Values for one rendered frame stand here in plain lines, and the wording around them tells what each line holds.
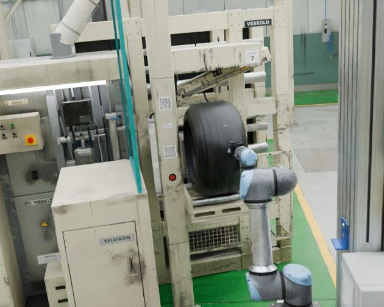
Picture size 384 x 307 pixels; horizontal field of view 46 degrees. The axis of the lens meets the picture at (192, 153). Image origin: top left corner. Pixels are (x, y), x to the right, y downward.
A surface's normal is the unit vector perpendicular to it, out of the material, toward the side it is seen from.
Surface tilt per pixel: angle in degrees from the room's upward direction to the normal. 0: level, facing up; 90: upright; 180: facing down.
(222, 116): 36
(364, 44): 90
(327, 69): 90
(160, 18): 90
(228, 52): 90
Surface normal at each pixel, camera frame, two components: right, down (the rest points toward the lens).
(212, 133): 0.12, -0.31
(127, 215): 0.19, 0.26
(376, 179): -0.06, 0.29
